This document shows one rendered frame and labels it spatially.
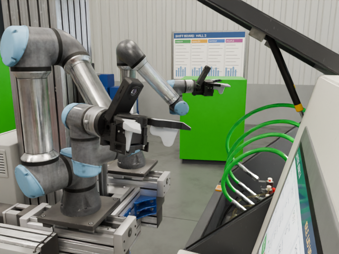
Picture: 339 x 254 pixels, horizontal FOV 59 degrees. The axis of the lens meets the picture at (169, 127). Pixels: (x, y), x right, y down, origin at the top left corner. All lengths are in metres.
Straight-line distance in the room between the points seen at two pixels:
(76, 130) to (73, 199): 0.41
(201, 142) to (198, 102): 0.61
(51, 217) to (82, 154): 0.44
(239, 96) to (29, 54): 3.74
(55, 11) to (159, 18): 6.83
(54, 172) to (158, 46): 7.10
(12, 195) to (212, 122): 3.42
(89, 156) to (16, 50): 0.37
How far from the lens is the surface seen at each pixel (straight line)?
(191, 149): 4.63
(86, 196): 1.16
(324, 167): 0.43
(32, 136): 1.03
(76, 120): 0.78
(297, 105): 0.87
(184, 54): 7.77
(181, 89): 1.69
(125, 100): 0.68
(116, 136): 0.67
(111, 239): 1.15
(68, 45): 1.04
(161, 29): 8.02
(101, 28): 8.70
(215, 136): 4.56
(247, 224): 0.97
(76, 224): 1.13
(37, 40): 0.99
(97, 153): 0.82
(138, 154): 1.57
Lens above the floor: 1.59
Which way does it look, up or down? 13 degrees down
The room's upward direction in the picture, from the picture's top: straight up
